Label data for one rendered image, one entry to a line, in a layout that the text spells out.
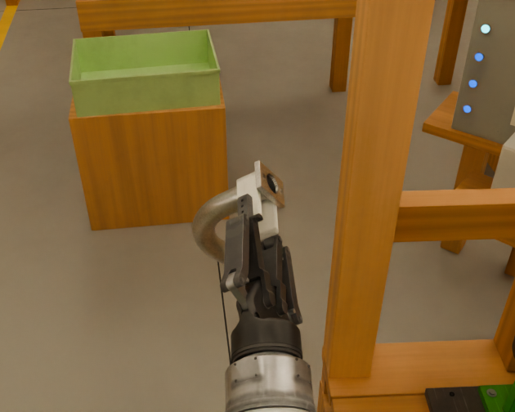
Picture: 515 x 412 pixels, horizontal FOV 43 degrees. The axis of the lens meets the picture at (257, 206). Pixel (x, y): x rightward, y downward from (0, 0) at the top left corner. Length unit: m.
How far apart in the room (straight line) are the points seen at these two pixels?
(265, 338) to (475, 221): 0.72
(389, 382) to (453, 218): 0.39
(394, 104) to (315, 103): 3.13
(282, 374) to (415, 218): 0.68
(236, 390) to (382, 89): 0.52
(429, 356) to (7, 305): 1.93
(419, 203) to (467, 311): 1.65
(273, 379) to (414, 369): 0.87
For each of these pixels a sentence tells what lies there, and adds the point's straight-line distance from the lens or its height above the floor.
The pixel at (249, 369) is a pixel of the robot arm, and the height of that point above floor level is 1.51.
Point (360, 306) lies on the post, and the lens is 1.28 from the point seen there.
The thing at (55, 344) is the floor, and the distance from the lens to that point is 2.75.
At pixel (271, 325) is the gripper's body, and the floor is 1.52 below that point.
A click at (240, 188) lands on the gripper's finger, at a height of 1.56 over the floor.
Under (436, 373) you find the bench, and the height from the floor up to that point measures 0.88.
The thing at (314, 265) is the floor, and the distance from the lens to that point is 2.95.
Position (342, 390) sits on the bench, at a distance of 1.44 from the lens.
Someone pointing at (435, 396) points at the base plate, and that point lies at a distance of 1.44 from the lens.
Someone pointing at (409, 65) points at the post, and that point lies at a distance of 0.99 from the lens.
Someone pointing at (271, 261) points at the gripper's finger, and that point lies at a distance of 0.77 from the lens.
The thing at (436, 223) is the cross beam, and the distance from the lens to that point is 1.30.
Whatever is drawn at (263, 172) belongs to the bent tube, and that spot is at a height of 1.57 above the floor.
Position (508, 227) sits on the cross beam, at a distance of 1.36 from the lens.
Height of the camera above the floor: 2.04
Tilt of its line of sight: 39 degrees down
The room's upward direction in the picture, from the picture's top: straight up
